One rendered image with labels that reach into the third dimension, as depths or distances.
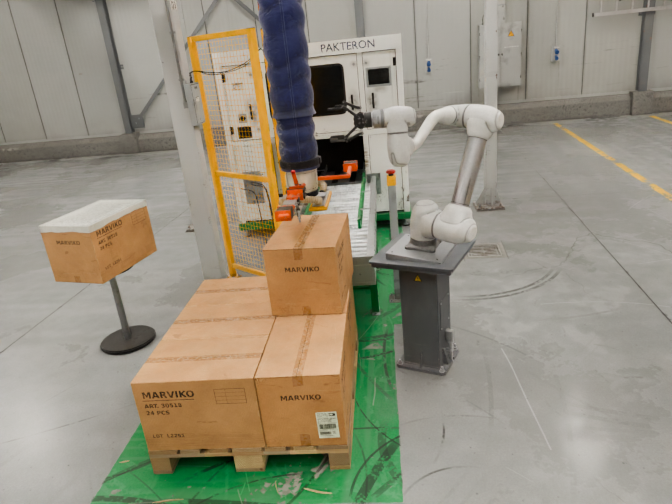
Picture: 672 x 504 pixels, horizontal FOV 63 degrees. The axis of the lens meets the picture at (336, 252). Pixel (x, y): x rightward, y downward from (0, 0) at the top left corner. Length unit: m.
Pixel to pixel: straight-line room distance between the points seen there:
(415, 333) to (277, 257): 1.01
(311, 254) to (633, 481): 1.83
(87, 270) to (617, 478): 3.23
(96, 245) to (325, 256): 1.61
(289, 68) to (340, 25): 9.36
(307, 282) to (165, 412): 0.96
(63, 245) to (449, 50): 9.60
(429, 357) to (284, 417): 1.14
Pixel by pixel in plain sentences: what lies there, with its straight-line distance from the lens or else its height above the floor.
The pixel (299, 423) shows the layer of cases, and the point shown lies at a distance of 2.74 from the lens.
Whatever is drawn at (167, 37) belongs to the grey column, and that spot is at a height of 2.09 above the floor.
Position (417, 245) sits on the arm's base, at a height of 0.81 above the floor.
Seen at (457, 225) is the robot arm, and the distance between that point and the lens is 3.04.
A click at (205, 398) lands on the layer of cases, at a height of 0.44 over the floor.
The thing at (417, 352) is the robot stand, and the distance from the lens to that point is 3.50.
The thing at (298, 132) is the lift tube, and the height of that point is 1.52.
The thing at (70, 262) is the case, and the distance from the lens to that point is 4.02.
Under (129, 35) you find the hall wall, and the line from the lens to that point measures 13.66.
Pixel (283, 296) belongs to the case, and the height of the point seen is 0.66.
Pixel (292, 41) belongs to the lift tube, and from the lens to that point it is 2.94.
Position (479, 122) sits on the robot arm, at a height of 1.47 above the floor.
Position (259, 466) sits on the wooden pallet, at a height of 0.03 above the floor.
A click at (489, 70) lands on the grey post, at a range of 6.32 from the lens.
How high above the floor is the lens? 1.94
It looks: 21 degrees down
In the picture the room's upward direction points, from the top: 6 degrees counter-clockwise
